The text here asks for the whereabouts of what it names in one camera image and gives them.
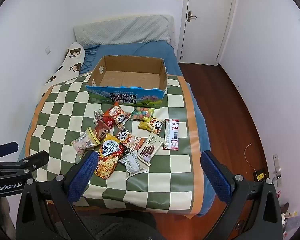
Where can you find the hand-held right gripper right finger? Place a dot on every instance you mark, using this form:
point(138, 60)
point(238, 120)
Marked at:
point(215, 177)

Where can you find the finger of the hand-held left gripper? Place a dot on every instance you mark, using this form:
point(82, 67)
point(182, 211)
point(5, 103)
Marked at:
point(32, 162)
point(6, 148)

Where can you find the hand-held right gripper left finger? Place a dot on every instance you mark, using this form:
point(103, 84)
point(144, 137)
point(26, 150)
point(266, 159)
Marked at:
point(86, 172)

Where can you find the yellow noodle packet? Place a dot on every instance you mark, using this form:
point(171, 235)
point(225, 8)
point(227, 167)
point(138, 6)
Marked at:
point(110, 160)

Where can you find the white pink snack packet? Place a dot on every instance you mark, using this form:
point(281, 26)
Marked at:
point(85, 142)

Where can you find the red snack packet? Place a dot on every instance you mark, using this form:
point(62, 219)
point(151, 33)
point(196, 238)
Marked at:
point(108, 123)
point(101, 132)

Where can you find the grey white snack packet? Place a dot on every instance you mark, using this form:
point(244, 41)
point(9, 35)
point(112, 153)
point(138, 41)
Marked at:
point(135, 166)

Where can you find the red white long packet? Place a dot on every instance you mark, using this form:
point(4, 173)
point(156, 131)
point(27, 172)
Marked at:
point(172, 133)

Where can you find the orange panda snack packet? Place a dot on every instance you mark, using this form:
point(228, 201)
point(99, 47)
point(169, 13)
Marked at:
point(121, 118)

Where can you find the white chocolate stick box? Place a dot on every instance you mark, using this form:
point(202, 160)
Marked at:
point(150, 150)

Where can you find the yellow panda snack packet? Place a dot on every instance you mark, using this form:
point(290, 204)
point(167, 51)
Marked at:
point(153, 125)

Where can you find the cardboard box blue print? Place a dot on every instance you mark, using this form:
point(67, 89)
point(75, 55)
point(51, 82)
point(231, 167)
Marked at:
point(130, 78)

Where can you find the person's left forearm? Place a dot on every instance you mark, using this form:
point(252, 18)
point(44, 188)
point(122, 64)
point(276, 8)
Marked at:
point(7, 213)

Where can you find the small yellow tag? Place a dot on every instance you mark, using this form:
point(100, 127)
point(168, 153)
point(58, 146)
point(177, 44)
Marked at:
point(260, 176)

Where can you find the green white checkered blanket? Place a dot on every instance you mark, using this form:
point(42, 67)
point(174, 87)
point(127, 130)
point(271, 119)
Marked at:
point(170, 170)

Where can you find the white panda snack packet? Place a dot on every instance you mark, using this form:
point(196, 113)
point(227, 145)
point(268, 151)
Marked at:
point(125, 137)

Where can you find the small silver panda packet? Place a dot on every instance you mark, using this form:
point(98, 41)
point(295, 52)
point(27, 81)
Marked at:
point(98, 116)

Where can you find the white power strip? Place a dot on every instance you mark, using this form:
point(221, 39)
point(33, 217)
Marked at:
point(277, 170)

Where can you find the person's dark pants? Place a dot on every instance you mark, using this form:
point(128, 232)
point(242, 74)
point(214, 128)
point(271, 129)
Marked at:
point(130, 226)

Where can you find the colourful candy bag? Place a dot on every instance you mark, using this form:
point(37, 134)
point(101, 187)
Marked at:
point(142, 112)

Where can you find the small floor clutter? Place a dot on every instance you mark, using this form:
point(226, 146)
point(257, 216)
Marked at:
point(288, 215)

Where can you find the white bear print pillow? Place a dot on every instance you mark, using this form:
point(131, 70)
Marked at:
point(73, 55)

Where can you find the grey quilted headboard cushion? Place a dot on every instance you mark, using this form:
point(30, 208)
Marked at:
point(120, 30)

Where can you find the white door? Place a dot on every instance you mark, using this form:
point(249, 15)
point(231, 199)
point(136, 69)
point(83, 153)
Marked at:
point(207, 17)

